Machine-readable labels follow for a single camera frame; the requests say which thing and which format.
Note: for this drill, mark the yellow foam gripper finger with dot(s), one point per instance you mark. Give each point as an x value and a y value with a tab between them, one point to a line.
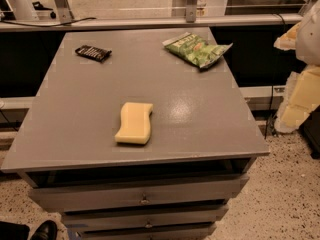
287	41
301	98

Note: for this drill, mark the green jalapeno chip bag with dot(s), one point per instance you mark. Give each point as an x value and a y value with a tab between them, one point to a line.
196	50

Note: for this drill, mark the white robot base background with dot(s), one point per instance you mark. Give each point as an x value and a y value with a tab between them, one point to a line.
18	10

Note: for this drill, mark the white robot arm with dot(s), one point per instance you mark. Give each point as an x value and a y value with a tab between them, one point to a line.
308	37

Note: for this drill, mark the dark rxbar chocolate bar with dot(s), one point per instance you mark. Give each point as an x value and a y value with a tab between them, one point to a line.
93	53

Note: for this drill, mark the middle drawer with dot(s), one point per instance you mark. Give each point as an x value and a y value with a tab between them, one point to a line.
145	218

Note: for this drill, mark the drawer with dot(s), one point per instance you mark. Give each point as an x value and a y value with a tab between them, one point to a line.
145	218
134	194
172	232

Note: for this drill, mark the yellow sponge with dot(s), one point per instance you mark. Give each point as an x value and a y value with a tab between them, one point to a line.
135	125

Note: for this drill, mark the grey drawer cabinet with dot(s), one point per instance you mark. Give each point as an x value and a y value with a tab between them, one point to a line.
200	123

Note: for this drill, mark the bottom drawer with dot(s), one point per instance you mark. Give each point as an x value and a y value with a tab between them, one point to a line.
172	232

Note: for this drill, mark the top drawer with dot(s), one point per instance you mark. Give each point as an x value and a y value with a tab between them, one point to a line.
134	194

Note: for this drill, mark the black shoe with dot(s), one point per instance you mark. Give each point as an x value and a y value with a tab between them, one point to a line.
46	231

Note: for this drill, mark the metal rail post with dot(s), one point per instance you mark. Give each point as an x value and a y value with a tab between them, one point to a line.
191	9

